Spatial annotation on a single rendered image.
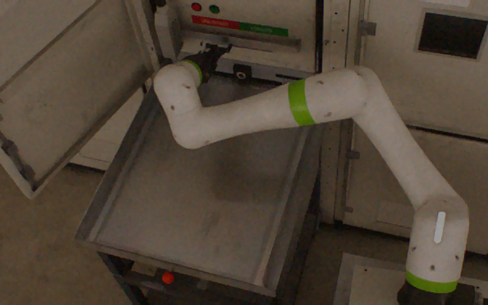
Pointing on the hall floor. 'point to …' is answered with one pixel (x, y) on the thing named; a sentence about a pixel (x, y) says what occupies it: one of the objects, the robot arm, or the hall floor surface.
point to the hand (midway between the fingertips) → (218, 52)
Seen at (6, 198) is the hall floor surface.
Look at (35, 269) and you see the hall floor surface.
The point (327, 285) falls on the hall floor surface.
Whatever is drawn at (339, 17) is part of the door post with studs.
